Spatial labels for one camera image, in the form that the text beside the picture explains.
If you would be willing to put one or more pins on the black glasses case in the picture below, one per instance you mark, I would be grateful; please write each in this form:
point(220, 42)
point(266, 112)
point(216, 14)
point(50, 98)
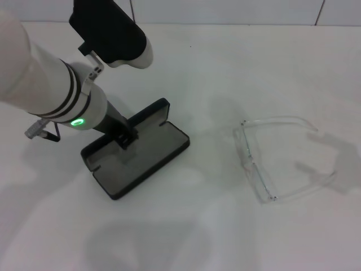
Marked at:
point(158, 158)

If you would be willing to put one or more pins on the silver left camera bracket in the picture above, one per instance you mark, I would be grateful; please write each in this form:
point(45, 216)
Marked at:
point(94, 69)

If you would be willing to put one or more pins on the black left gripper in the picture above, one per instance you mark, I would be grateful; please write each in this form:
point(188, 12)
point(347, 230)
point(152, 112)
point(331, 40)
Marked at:
point(112, 118)

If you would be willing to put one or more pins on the clear white glasses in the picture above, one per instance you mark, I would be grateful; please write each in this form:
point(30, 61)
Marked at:
point(247, 144)

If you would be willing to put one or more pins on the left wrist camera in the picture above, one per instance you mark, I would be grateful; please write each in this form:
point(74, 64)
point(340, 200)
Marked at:
point(112, 28)

